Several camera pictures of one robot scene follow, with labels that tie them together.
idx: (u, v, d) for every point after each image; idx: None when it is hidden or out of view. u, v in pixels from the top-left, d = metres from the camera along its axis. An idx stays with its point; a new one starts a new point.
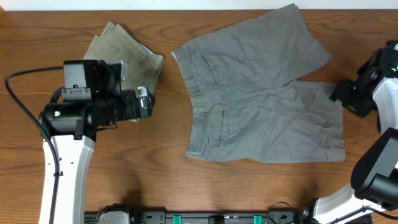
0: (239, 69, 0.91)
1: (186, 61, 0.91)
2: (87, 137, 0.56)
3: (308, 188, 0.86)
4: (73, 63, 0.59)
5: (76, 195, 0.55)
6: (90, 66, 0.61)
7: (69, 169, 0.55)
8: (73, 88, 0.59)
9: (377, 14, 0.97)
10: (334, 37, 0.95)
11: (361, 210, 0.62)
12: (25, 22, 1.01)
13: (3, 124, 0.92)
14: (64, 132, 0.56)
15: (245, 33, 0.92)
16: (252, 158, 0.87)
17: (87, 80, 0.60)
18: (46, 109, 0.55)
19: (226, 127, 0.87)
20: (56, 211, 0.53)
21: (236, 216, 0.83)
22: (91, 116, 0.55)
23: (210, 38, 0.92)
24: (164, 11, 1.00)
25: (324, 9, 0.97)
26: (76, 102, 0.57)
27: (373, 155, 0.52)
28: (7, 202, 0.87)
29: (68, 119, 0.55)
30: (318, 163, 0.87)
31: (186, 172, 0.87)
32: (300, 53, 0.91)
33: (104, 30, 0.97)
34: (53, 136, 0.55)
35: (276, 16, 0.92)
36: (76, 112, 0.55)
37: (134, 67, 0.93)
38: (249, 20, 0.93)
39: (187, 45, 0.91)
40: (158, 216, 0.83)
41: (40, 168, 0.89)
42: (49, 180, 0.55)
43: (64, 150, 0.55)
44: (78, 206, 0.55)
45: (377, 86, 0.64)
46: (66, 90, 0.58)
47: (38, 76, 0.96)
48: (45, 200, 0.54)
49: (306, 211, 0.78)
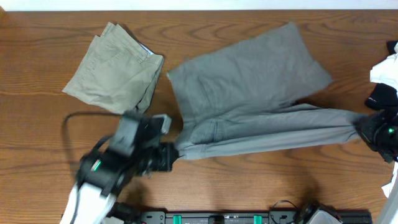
0: (236, 92, 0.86)
1: (180, 84, 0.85)
2: (114, 191, 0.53)
3: (308, 188, 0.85)
4: (128, 119, 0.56)
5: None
6: (142, 127, 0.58)
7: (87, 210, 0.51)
8: (120, 140, 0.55)
9: (377, 14, 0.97)
10: (333, 36, 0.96)
11: None
12: (25, 22, 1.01)
13: (3, 124, 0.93)
14: (95, 183, 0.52)
15: (242, 55, 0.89)
16: (252, 158, 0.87)
17: (135, 142, 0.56)
18: (84, 164, 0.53)
19: (219, 133, 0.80)
20: None
21: (236, 216, 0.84)
22: (122, 178, 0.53)
23: (206, 60, 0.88)
24: (164, 12, 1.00)
25: (323, 9, 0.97)
26: (114, 160, 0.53)
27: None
28: (7, 202, 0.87)
29: (102, 176, 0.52)
30: (318, 163, 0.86)
31: (187, 172, 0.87)
32: (298, 76, 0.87)
33: (104, 30, 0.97)
34: (83, 186, 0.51)
35: (276, 37, 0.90)
36: (111, 170, 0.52)
37: (134, 68, 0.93)
38: (245, 42, 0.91)
39: (183, 67, 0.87)
40: (158, 217, 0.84)
41: (40, 168, 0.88)
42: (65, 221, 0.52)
43: (86, 207, 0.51)
44: None
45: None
46: (112, 141, 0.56)
47: (38, 76, 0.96)
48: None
49: (309, 209, 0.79)
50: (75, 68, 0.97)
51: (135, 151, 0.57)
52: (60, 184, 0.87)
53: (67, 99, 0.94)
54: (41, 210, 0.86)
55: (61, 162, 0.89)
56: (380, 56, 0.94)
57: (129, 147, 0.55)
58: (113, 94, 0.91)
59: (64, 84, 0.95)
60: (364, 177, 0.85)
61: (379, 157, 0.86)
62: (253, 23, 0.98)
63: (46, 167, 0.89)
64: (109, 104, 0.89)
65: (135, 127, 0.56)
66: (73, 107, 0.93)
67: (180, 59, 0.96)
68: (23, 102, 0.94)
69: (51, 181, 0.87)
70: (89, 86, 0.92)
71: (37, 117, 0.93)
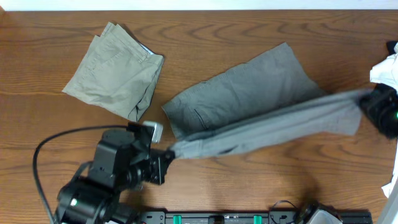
0: (233, 115, 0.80)
1: (177, 115, 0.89)
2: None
3: (308, 188, 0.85)
4: (106, 145, 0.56)
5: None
6: (122, 152, 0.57)
7: None
8: (99, 170, 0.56)
9: (377, 14, 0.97)
10: (333, 36, 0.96)
11: None
12: (25, 22, 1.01)
13: (3, 124, 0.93)
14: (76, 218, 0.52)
15: (238, 82, 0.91)
16: (251, 158, 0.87)
17: (117, 169, 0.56)
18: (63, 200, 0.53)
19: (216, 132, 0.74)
20: None
21: (236, 216, 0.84)
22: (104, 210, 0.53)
23: (201, 89, 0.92)
24: (165, 12, 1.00)
25: (323, 9, 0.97)
26: (94, 192, 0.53)
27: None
28: (7, 202, 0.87)
29: (81, 211, 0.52)
30: (318, 163, 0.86)
31: (187, 173, 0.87)
32: (298, 90, 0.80)
33: (104, 30, 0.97)
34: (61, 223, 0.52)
35: (268, 59, 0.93)
36: (91, 203, 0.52)
37: (134, 68, 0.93)
38: (241, 65, 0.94)
39: (178, 100, 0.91)
40: (158, 217, 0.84)
41: (40, 168, 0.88)
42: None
43: None
44: None
45: None
46: (93, 171, 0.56)
47: (38, 76, 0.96)
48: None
49: (309, 209, 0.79)
50: (75, 68, 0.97)
51: (118, 178, 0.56)
52: (59, 183, 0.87)
53: (67, 99, 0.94)
54: (40, 210, 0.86)
55: (61, 162, 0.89)
56: (380, 56, 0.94)
57: (110, 176, 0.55)
58: (113, 94, 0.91)
59: (64, 84, 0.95)
60: (364, 177, 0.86)
61: (379, 157, 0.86)
62: (253, 23, 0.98)
63: (46, 167, 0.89)
64: (109, 105, 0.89)
65: (114, 155, 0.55)
66: (73, 107, 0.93)
67: (180, 59, 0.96)
68: (23, 102, 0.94)
69: (51, 181, 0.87)
70: (89, 86, 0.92)
71: (37, 117, 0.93)
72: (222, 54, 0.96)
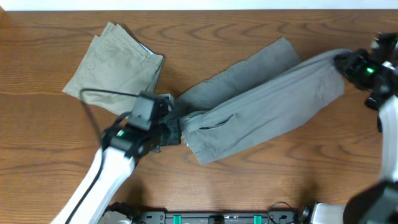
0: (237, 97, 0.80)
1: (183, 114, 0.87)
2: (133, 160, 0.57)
3: (308, 188, 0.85)
4: (145, 96, 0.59)
5: (106, 198, 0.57)
6: (158, 104, 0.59)
7: (107, 178, 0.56)
8: (137, 117, 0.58)
9: (377, 14, 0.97)
10: (334, 36, 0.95)
11: None
12: (25, 22, 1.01)
13: (3, 124, 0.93)
14: (118, 150, 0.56)
15: (240, 79, 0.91)
16: (251, 158, 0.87)
17: (153, 118, 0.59)
18: (109, 134, 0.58)
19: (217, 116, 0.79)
20: (83, 205, 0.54)
21: (236, 216, 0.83)
22: (143, 148, 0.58)
23: (203, 88, 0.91)
24: (165, 12, 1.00)
25: (323, 9, 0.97)
26: (133, 134, 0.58)
27: (365, 205, 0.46)
28: (7, 202, 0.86)
29: (122, 144, 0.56)
30: (318, 163, 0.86)
31: (187, 173, 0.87)
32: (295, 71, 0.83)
33: (104, 30, 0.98)
34: (107, 150, 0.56)
35: (268, 55, 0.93)
36: (132, 140, 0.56)
37: (134, 68, 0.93)
38: (240, 62, 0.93)
39: (181, 99, 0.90)
40: (158, 217, 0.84)
41: (39, 168, 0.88)
42: (87, 180, 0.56)
43: (111, 167, 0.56)
44: (101, 209, 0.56)
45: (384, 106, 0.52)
46: (131, 116, 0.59)
47: (38, 76, 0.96)
48: (76, 195, 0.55)
49: (306, 211, 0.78)
50: (75, 68, 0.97)
51: (153, 125, 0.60)
52: (59, 183, 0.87)
53: (67, 99, 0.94)
54: (40, 210, 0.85)
55: (60, 162, 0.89)
56: None
57: (147, 122, 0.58)
58: (113, 93, 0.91)
59: (64, 84, 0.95)
60: (364, 177, 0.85)
61: (379, 157, 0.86)
62: (253, 23, 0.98)
63: (46, 167, 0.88)
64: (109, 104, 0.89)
65: (150, 104, 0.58)
66: (73, 107, 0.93)
67: (180, 59, 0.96)
68: (23, 102, 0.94)
69: (51, 181, 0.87)
70: (89, 85, 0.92)
71: (37, 117, 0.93)
72: (222, 54, 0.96)
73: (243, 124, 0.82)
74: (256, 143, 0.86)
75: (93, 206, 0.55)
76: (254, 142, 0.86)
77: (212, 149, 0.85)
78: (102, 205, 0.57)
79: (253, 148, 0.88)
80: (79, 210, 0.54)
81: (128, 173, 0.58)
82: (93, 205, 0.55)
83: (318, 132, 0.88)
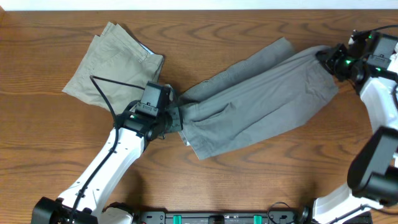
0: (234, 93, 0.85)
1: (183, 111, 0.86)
2: (144, 140, 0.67)
3: (308, 188, 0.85)
4: (153, 86, 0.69)
5: (118, 170, 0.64)
6: (165, 93, 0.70)
7: (122, 152, 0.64)
8: (146, 104, 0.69)
9: (377, 14, 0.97)
10: (334, 36, 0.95)
11: (360, 208, 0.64)
12: (25, 22, 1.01)
13: (3, 124, 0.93)
14: (130, 130, 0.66)
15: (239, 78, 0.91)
16: (251, 158, 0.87)
17: (160, 104, 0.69)
18: (123, 119, 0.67)
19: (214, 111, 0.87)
20: (97, 173, 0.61)
21: (236, 216, 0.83)
22: (151, 132, 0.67)
23: (204, 88, 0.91)
24: (165, 12, 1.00)
25: (323, 9, 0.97)
26: (143, 118, 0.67)
27: (367, 158, 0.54)
28: (6, 202, 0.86)
29: (134, 125, 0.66)
30: (318, 163, 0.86)
31: (187, 172, 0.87)
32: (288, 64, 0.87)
33: (104, 29, 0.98)
34: (121, 127, 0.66)
35: (268, 55, 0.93)
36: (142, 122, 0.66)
37: (134, 67, 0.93)
38: (241, 63, 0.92)
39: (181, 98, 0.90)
40: (158, 217, 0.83)
41: (39, 168, 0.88)
42: (104, 153, 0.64)
43: (125, 141, 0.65)
44: (110, 185, 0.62)
45: (365, 86, 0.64)
46: (141, 103, 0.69)
47: (38, 76, 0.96)
48: (92, 165, 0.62)
49: (306, 211, 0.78)
50: (75, 68, 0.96)
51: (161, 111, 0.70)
52: (59, 183, 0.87)
53: (67, 99, 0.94)
54: None
55: (60, 162, 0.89)
56: None
57: (155, 108, 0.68)
58: (113, 94, 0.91)
59: (64, 84, 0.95)
60: None
61: None
62: (253, 22, 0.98)
63: (46, 167, 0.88)
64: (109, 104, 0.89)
65: (158, 93, 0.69)
66: (73, 107, 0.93)
67: (180, 59, 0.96)
68: (23, 102, 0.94)
69: (51, 181, 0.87)
70: (89, 85, 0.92)
71: (37, 117, 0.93)
72: (223, 54, 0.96)
73: (239, 115, 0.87)
74: (254, 139, 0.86)
75: (108, 173, 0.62)
76: (253, 140, 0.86)
77: (210, 143, 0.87)
78: (112, 181, 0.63)
79: (253, 147, 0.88)
80: (94, 178, 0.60)
81: (138, 152, 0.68)
82: (109, 172, 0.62)
83: (318, 132, 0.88)
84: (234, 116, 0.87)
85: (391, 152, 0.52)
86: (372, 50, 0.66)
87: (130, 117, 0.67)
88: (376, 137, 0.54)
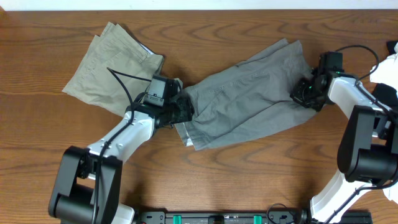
0: (227, 89, 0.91)
1: None
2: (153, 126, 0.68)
3: (308, 188, 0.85)
4: (158, 78, 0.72)
5: (135, 140, 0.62)
6: (170, 84, 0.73)
7: (137, 126, 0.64)
8: (152, 95, 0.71)
9: (377, 14, 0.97)
10: (334, 37, 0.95)
11: (356, 194, 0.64)
12: (26, 22, 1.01)
13: (4, 124, 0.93)
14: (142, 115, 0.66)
15: None
16: (252, 159, 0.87)
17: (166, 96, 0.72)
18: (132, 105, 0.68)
19: (211, 106, 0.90)
20: (119, 135, 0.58)
21: (236, 216, 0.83)
22: (160, 120, 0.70)
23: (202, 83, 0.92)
24: (165, 12, 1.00)
25: (323, 9, 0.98)
26: (150, 107, 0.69)
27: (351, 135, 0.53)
28: (5, 202, 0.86)
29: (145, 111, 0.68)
30: (318, 163, 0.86)
31: (187, 172, 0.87)
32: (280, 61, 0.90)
33: (104, 30, 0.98)
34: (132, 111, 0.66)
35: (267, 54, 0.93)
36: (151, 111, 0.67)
37: (134, 68, 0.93)
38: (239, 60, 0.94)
39: None
40: (158, 217, 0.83)
41: (38, 168, 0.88)
42: (122, 124, 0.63)
43: (140, 117, 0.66)
44: (129, 150, 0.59)
45: (330, 87, 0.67)
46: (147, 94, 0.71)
47: (38, 76, 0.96)
48: (111, 131, 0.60)
49: (305, 214, 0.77)
50: (74, 68, 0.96)
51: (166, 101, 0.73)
52: None
53: (67, 99, 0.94)
54: (39, 211, 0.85)
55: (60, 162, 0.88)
56: (380, 56, 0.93)
57: (161, 99, 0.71)
58: (113, 94, 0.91)
59: (63, 84, 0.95)
60: None
61: None
62: (253, 22, 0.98)
63: (45, 167, 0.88)
64: (109, 104, 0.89)
65: (163, 84, 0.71)
66: (73, 107, 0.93)
67: (180, 59, 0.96)
68: (23, 102, 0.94)
69: (51, 182, 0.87)
70: (89, 85, 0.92)
71: (37, 117, 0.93)
72: (222, 54, 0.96)
73: (234, 109, 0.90)
74: (250, 135, 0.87)
75: (129, 137, 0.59)
76: (251, 135, 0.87)
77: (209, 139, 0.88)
78: (129, 150, 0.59)
79: (252, 148, 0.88)
80: (117, 138, 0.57)
81: (150, 131, 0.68)
82: (129, 135, 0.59)
83: (318, 132, 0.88)
84: (229, 110, 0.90)
85: (370, 127, 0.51)
86: (327, 62, 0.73)
87: (141, 106, 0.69)
88: (354, 116, 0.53)
